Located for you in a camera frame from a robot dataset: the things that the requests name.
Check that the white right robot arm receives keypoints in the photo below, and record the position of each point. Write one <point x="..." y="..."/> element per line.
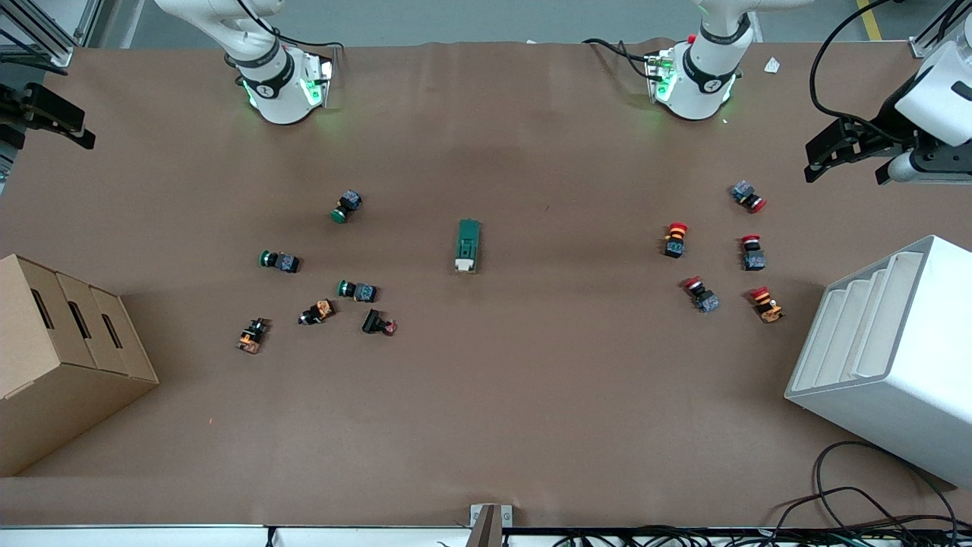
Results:
<point x="277" y="91"/>

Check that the grey metal bracket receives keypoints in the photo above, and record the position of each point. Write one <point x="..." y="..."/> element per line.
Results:
<point x="490" y="524"/>

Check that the green load switch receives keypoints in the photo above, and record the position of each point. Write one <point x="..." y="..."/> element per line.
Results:
<point x="468" y="239"/>

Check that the red mushroom button orange block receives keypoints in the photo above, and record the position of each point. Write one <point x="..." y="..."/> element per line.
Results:
<point x="675" y="240"/>
<point x="767" y="305"/>

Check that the black red switch part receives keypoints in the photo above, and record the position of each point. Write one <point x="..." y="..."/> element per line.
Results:
<point x="376" y="322"/>

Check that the white plastic tiered rack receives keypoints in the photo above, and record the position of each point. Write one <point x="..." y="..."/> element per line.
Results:
<point x="911" y="380"/>

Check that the white table edge rail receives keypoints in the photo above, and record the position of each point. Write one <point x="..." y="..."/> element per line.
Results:
<point x="152" y="537"/>

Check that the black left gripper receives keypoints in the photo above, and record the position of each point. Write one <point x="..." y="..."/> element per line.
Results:
<point x="885" y="124"/>

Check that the black orange contact block switch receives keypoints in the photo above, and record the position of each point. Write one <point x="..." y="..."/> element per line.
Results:
<point x="252" y="336"/>

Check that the red mushroom button grey block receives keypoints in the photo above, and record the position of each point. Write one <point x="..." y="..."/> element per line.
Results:
<point x="752" y="254"/>
<point x="747" y="195"/>
<point x="702" y="295"/>

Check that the black selector switch orange block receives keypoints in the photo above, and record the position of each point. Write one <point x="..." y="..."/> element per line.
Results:
<point x="317" y="311"/>

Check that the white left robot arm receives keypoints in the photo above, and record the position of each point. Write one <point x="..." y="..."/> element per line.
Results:
<point x="702" y="76"/>

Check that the cardboard box with slots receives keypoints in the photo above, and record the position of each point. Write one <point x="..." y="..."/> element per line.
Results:
<point x="45" y="395"/>

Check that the green mushroom push button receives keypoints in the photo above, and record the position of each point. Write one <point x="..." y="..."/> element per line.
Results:
<point x="358" y="291"/>
<point x="281" y="261"/>
<point x="345" y="207"/>

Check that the brown table cover sheet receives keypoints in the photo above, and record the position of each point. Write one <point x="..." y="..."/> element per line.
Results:
<point x="531" y="380"/>

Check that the aluminium frame profile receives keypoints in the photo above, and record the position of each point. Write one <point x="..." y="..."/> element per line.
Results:
<point x="57" y="55"/>
<point x="923" y="47"/>

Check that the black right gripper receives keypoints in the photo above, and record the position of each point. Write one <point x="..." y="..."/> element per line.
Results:
<point x="17" y="106"/>

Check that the small white paper scrap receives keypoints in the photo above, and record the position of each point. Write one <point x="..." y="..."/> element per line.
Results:
<point x="771" y="65"/>

